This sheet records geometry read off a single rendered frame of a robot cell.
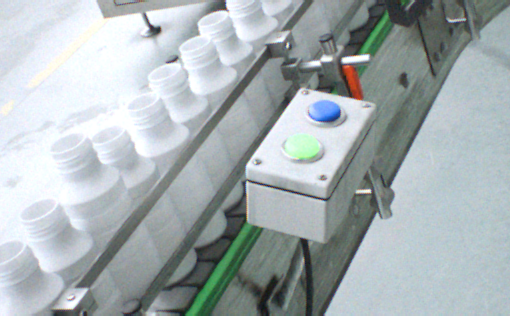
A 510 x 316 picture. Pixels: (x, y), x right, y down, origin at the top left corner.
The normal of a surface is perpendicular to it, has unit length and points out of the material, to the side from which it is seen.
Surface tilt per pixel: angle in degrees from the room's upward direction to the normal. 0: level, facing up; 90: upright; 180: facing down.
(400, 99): 90
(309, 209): 90
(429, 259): 0
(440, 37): 90
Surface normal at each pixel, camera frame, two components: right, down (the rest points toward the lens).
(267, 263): 0.87, -0.07
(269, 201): -0.39, 0.55
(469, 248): -0.33, -0.83
